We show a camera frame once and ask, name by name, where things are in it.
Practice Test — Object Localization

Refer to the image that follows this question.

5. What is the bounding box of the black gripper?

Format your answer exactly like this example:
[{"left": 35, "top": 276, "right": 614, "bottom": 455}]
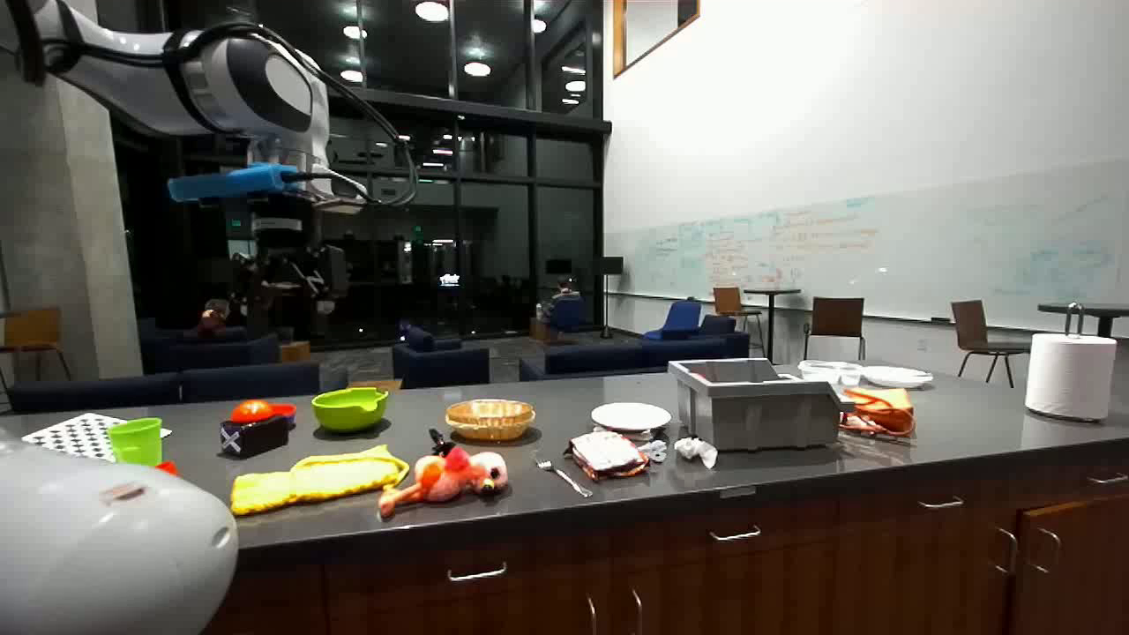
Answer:
[{"left": 248, "top": 202, "right": 344, "bottom": 310}]

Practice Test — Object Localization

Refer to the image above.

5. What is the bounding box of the yellow knitted cloth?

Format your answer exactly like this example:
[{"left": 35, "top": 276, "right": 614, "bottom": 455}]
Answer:
[{"left": 230, "top": 442, "right": 414, "bottom": 523}]

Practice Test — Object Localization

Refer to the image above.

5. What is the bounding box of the wooden counter cabinet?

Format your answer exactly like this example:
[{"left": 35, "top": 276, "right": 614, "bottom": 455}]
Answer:
[{"left": 207, "top": 438, "right": 1129, "bottom": 635}]

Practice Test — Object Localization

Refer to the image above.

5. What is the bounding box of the green plastic bowl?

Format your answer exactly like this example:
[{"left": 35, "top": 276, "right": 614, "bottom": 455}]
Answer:
[{"left": 306, "top": 385, "right": 393, "bottom": 434}]

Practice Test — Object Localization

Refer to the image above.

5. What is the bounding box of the black box white cross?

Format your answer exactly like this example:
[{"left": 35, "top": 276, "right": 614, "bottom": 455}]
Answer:
[{"left": 216, "top": 417, "right": 297, "bottom": 458}]

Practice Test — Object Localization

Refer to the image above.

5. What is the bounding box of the green plastic cup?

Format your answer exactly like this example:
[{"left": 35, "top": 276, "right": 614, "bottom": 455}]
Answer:
[{"left": 102, "top": 414, "right": 169, "bottom": 469}]

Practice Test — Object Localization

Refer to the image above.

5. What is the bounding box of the woven wicker basket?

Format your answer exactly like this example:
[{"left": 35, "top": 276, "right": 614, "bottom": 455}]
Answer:
[{"left": 440, "top": 395, "right": 541, "bottom": 445}]

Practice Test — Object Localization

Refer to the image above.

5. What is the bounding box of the wooden chair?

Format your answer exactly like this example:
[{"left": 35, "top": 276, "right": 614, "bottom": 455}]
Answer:
[
  {"left": 710, "top": 281, "right": 751, "bottom": 328},
  {"left": 0, "top": 307, "right": 67, "bottom": 380}
]

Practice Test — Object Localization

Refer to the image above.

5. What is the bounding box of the orange pink flamingo plush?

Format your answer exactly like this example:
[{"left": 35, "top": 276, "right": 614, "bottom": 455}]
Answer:
[{"left": 373, "top": 442, "right": 510, "bottom": 523}]

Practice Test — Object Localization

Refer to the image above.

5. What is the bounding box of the seated person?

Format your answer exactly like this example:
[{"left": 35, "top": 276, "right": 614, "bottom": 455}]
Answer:
[{"left": 534, "top": 276, "right": 594, "bottom": 340}]

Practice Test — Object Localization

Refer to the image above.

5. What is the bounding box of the white mesh rack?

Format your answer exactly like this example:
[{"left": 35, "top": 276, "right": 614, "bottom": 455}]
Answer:
[{"left": 16, "top": 409, "right": 126, "bottom": 465}]

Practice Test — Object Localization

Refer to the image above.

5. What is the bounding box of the long navy sofa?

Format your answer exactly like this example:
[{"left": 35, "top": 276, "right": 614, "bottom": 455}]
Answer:
[{"left": 518, "top": 331, "right": 751, "bottom": 380}]

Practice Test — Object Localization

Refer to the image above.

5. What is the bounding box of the metal spoon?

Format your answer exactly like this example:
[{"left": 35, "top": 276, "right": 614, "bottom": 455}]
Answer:
[{"left": 535, "top": 455, "right": 597, "bottom": 502}]

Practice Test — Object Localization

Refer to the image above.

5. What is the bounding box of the wrapped sandwich packet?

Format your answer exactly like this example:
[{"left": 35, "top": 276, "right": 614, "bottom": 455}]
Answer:
[{"left": 563, "top": 427, "right": 654, "bottom": 483}]

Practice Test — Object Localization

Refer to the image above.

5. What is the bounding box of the white plate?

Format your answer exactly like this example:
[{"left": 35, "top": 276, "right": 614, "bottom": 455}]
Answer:
[
  {"left": 588, "top": 398, "right": 675, "bottom": 438},
  {"left": 856, "top": 362, "right": 936, "bottom": 393}
]

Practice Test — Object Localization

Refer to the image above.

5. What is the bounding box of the blue lounge chair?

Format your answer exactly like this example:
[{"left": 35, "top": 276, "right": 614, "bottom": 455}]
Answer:
[{"left": 642, "top": 295, "right": 705, "bottom": 345}]

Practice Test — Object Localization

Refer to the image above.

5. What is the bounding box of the wood framed window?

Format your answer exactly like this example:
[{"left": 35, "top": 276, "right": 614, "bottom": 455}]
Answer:
[{"left": 611, "top": 0, "right": 703, "bottom": 82}]

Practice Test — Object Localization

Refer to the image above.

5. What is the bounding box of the small white object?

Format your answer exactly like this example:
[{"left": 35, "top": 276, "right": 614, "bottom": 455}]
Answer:
[{"left": 669, "top": 434, "right": 721, "bottom": 474}]

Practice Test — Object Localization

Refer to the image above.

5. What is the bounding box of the tall dark table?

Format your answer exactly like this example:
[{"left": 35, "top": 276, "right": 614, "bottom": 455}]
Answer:
[{"left": 740, "top": 281, "right": 804, "bottom": 362}]

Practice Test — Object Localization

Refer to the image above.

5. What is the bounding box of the brown chair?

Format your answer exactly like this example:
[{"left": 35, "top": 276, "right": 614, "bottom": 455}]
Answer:
[
  {"left": 804, "top": 295, "right": 868, "bottom": 362},
  {"left": 948, "top": 295, "right": 1035, "bottom": 387}
]

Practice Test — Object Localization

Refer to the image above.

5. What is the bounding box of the clear plastic container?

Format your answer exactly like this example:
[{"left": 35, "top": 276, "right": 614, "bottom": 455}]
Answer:
[{"left": 794, "top": 355, "right": 865, "bottom": 387}]

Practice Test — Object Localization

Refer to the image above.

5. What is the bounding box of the white paper towel roll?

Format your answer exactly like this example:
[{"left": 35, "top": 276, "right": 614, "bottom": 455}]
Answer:
[{"left": 1023, "top": 331, "right": 1117, "bottom": 422}]

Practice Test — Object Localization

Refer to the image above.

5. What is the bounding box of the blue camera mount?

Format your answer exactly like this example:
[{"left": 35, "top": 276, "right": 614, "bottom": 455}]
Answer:
[{"left": 164, "top": 158, "right": 303, "bottom": 208}]

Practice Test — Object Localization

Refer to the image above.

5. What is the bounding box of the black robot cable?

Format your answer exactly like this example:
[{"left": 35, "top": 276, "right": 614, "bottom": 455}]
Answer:
[{"left": 276, "top": 67, "right": 424, "bottom": 220}]

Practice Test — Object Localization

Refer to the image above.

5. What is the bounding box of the wall whiteboard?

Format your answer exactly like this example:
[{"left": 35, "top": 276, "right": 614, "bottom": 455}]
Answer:
[{"left": 611, "top": 155, "right": 1129, "bottom": 331}]

